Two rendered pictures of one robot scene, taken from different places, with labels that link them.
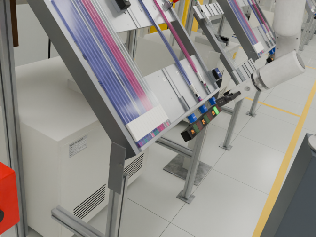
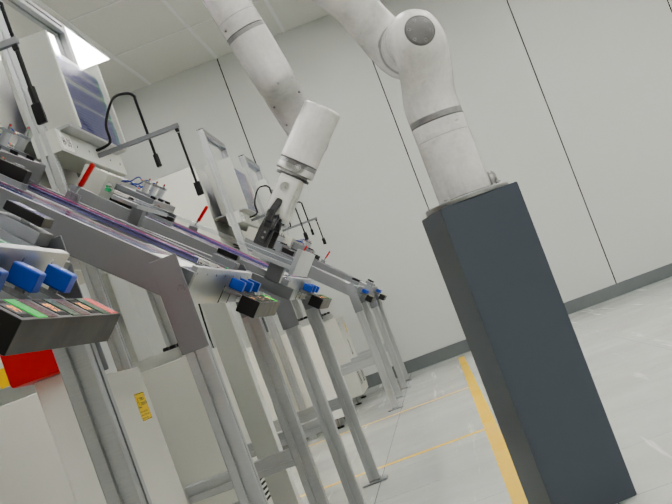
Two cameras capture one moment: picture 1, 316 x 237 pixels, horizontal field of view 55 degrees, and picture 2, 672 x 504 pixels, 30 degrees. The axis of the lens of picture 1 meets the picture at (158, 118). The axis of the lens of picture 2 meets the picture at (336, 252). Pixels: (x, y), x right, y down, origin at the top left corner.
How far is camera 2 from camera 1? 169 cm
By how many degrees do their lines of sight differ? 39
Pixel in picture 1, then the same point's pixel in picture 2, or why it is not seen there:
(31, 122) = not seen: outside the picture
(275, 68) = (300, 132)
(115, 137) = (146, 274)
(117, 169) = (181, 301)
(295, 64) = (319, 108)
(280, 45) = (286, 118)
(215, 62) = not seen: hidden behind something
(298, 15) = (275, 51)
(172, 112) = not seen: hidden behind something
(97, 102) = (89, 243)
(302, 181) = (461, 259)
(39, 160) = (19, 479)
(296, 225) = (520, 345)
